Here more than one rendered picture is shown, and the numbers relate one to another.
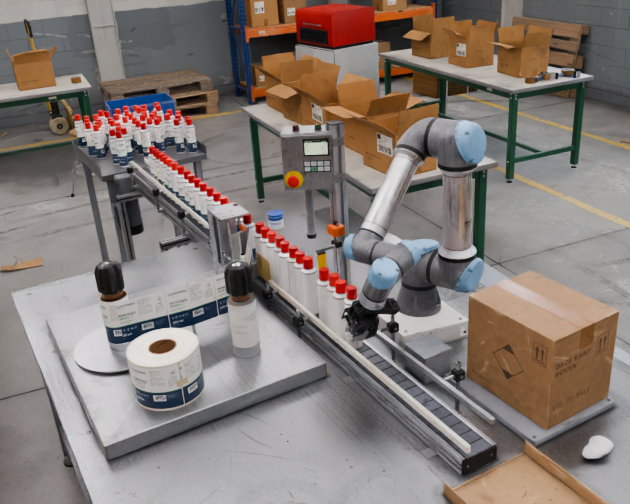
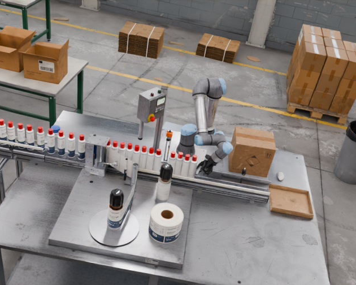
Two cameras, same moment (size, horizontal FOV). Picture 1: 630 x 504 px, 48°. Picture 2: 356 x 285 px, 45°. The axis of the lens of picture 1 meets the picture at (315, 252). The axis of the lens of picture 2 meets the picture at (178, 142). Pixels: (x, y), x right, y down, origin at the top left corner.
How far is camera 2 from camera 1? 2.39 m
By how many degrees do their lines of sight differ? 53
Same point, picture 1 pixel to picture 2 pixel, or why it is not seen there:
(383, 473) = (251, 215)
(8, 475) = not seen: outside the picture
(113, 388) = (144, 244)
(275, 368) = (182, 201)
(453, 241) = (211, 124)
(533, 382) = (263, 164)
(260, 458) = (219, 233)
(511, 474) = (274, 195)
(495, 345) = (247, 157)
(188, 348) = (177, 209)
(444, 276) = not seen: hidden behind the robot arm
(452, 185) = (215, 103)
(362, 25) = not seen: outside the picture
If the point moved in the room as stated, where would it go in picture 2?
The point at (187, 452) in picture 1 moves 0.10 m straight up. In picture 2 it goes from (198, 247) to (200, 236)
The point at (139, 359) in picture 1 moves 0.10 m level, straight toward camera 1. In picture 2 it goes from (169, 224) to (186, 229)
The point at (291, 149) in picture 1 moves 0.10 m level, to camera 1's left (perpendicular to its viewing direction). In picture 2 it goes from (152, 104) to (143, 110)
